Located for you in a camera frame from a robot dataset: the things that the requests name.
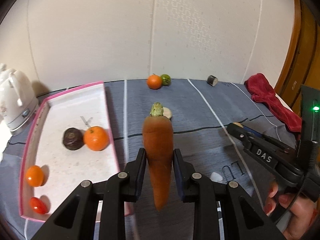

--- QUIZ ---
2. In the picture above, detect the white floral electric kettle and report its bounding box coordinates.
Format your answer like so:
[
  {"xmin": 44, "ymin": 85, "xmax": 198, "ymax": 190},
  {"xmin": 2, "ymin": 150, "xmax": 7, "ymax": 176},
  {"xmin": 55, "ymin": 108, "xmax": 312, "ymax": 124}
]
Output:
[{"xmin": 0, "ymin": 63, "xmax": 39, "ymax": 135}]

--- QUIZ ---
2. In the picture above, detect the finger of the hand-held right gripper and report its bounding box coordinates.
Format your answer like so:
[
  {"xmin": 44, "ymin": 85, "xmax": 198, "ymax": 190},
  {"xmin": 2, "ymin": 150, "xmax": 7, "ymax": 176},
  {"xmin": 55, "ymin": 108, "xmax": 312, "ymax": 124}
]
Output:
[
  {"xmin": 236, "ymin": 122, "xmax": 298, "ymax": 155},
  {"xmin": 226, "ymin": 122, "xmax": 253, "ymax": 153}
]

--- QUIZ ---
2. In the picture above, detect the carrot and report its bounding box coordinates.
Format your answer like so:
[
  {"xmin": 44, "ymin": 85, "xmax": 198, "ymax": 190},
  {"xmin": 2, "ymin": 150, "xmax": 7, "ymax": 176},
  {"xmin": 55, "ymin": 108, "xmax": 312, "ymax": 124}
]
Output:
[{"xmin": 142, "ymin": 102, "xmax": 174, "ymax": 211}]

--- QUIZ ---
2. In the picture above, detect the pink rimmed white tray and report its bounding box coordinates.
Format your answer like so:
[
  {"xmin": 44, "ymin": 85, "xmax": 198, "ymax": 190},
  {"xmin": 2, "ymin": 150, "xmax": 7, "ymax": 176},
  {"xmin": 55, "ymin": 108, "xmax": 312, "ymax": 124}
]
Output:
[{"xmin": 19, "ymin": 81, "xmax": 131, "ymax": 222}]

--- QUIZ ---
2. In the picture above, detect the red towel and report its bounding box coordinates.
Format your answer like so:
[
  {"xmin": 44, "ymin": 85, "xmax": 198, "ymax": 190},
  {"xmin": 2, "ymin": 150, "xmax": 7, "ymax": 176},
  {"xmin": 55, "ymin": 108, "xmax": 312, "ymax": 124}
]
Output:
[{"xmin": 244, "ymin": 73, "xmax": 303, "ymax": 133}]

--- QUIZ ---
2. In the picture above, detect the small dark-skinned yam piece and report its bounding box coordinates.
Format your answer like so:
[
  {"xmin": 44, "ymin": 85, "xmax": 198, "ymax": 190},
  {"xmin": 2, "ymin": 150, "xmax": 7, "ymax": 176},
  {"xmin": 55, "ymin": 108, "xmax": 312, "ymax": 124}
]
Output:
[{"xmin": 206, "ymin": 75, "xmax": 219, "ymax": 87}]

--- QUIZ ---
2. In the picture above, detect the dark purple beetroot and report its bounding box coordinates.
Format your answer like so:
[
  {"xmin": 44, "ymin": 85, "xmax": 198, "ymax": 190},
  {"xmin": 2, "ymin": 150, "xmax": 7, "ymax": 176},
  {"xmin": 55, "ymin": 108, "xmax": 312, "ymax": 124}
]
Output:
[{"xmin": 62, "ymin": 127, "xmax": 85, "ymax": 151}]

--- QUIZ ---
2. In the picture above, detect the matte orange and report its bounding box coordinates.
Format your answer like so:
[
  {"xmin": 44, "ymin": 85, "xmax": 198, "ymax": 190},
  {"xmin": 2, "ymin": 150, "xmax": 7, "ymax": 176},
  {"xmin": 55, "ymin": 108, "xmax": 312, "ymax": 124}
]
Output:
[{"xmin": 147, "ymin": 74, "xmax": 163, "ymax": 89}]

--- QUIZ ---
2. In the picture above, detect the wooden door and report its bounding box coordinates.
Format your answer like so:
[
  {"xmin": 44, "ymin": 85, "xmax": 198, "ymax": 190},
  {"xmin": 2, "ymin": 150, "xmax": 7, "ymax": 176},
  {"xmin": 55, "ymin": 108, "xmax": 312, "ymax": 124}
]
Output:
[{"xmin": 275, "ymin": 0, "xmax": 320, "ymax": 120}]

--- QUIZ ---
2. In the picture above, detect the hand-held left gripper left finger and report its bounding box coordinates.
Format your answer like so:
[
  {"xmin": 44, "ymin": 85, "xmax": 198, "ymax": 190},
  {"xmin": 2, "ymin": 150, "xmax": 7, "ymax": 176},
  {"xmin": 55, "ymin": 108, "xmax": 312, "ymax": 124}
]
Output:
[{"xmin": 31, "ymin": 148, "xmax": 147, "ymax": 240}]

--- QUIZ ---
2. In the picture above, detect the red tomato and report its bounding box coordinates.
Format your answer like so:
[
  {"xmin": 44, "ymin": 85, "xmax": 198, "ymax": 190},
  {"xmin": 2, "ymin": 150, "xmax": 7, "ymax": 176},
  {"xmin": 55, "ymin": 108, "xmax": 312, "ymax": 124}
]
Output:
[{"xmin": 29, "ymin": 197, "xmax": 48, "ymax": 215}]

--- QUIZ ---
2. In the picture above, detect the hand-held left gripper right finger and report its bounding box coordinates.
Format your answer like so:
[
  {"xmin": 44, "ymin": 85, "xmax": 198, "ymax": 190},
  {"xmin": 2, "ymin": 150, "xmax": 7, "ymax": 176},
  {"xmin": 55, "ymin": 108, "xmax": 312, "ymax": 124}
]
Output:
[{"xmin": 173, "ymin": 148, "xmax": 285, "ymax": 240}]

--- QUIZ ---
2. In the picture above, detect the orange with stem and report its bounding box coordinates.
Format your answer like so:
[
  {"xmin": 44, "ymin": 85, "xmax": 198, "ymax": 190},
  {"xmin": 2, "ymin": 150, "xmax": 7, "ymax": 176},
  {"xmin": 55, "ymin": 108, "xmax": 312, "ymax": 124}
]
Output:
[{"xmin": 83, "ymin": 126, "xmax": 110, "ymax": 152}]

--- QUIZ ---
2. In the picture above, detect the glossy orange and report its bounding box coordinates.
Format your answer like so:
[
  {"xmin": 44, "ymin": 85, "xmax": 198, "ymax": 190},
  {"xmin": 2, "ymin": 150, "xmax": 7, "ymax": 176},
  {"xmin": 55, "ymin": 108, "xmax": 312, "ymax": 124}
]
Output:
[{"xmin": 26, "ymin": 165, "xmax": 45, "ymax": 187}]

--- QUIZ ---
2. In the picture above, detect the person's right hand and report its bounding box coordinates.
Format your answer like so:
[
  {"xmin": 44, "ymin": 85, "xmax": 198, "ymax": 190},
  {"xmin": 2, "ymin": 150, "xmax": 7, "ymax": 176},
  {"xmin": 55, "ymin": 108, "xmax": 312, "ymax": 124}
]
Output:
[{"xmin": 265, "ymin": 182, "xmax": 319, "ymax": 240}]

